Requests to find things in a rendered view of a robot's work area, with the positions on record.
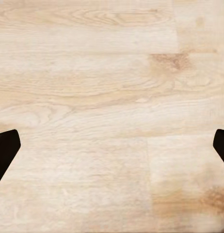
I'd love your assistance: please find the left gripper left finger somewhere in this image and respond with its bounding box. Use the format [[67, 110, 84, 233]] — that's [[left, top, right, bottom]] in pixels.
[[0, 129, 21, 180]]

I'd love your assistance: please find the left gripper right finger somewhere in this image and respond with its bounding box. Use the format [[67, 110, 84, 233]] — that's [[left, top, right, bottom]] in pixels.
[[213, 129, 224, 162]]

